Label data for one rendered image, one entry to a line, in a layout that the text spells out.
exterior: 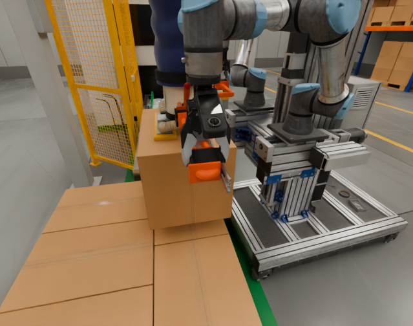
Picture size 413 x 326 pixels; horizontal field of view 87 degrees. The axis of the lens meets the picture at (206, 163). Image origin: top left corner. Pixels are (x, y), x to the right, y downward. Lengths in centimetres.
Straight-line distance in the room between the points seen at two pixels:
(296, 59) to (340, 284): 148
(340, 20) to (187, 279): 108
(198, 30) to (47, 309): 112
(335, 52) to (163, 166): 73
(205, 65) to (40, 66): 196
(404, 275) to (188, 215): 167
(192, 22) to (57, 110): 203
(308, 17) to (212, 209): 81
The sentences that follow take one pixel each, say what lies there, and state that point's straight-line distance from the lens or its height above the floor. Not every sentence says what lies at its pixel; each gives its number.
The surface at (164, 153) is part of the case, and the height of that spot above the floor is 107.
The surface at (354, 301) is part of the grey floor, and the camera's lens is 191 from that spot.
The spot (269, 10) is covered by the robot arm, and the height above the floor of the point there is 153.
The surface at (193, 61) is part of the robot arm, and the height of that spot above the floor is 143.
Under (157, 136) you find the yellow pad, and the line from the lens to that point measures 98.
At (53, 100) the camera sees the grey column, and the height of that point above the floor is 97.
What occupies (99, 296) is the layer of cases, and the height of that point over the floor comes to 54.
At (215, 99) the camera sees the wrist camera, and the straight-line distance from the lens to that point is 45.
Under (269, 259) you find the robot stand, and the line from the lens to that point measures 158.
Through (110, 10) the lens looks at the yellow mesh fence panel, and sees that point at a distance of 222.
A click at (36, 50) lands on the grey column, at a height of 136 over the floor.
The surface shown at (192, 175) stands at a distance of 50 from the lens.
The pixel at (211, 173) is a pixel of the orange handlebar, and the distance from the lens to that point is 49.
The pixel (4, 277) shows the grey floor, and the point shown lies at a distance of 224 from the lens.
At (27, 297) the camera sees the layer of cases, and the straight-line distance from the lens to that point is 128.
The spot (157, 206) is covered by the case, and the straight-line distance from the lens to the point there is 101.
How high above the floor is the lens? 148
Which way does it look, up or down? 31 degrees down
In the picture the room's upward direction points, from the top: straight up
